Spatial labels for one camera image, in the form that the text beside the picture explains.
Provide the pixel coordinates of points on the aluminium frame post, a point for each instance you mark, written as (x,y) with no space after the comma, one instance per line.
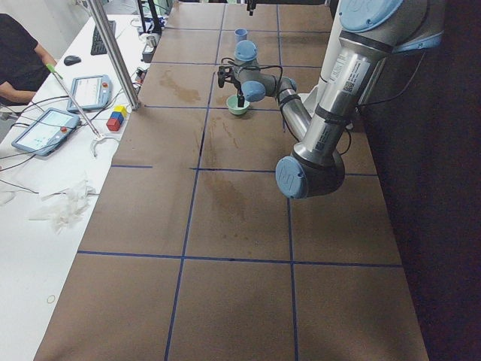
(101,21)

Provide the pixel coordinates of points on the red blue yellow cube block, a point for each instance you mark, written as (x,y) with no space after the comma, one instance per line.
(116,118)

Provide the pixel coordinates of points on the teach pendant tablet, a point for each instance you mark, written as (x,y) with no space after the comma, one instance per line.
(47,133)
(92,93)

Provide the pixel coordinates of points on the far teach pendant tablet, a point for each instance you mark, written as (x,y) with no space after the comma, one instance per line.
(92,93)

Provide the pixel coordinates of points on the mint green bowl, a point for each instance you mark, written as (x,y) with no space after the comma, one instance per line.
(233,106)

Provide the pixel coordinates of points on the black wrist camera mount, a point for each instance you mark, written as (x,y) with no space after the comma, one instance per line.
(225,75)

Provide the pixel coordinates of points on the black computer mouse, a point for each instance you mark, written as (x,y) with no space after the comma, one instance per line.
(71,60)

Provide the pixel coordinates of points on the person in black shirt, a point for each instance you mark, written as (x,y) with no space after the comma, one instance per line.
(24,63)

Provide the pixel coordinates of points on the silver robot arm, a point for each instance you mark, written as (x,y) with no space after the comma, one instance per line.
(369,31)

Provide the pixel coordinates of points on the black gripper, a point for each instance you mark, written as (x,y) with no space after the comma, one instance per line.
(240,95)

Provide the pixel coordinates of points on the crumpled white tissue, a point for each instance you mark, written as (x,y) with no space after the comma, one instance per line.
(64,202)

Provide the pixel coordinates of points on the near teach pendant tablet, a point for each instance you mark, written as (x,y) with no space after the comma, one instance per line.
(47,133)

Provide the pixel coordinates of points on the black keyboard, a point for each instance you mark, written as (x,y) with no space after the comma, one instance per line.
(98,47)

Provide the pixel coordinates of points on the long metal reacher grabber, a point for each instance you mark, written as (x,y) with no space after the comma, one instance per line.
(99,137)

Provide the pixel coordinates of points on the blue plastic cup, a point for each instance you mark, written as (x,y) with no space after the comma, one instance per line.
(240,34)

